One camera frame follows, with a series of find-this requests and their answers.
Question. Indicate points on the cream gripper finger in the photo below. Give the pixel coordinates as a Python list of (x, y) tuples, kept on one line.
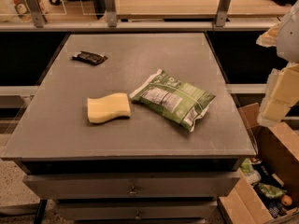
[(281, 94)]

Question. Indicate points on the yellow sponge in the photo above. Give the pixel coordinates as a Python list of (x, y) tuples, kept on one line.
[(100, 110)]

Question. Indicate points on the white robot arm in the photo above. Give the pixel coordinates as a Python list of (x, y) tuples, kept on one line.
[(284, 36)]

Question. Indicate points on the black rxbar chocolate wrapper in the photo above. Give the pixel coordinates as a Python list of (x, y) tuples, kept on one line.
[(89, 58)]

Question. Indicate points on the cardboard box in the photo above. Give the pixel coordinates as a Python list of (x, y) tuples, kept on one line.
[(276, 164)]

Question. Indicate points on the green packet in box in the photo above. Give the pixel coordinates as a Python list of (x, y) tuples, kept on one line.
[(270, 191)]

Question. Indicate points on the green chip bag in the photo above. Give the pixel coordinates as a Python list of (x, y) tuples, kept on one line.
[(173, 99)]

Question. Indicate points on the orange fruit in box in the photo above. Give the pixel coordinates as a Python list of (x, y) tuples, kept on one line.
[(286, 200)]

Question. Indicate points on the upper drawer with knob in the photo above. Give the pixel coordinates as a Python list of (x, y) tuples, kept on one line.
[(131, 185)]

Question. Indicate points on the drawer with knob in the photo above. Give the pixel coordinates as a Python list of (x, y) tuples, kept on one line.
[(131, 185), (136, 210)]

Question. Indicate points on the grey drawer cabinet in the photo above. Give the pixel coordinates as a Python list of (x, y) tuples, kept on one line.
[(54, 136)]

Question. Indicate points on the lower drawer with knob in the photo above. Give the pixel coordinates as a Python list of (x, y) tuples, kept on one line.
[(136, 210)]

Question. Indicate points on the orange white package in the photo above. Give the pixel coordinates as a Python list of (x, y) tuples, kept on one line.
[(18, 10)]

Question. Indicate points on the right metal bracket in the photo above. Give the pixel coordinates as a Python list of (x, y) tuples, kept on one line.
[(221, 14)]

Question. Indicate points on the left metal bracket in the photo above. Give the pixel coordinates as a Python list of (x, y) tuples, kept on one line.
[(37, 13)]

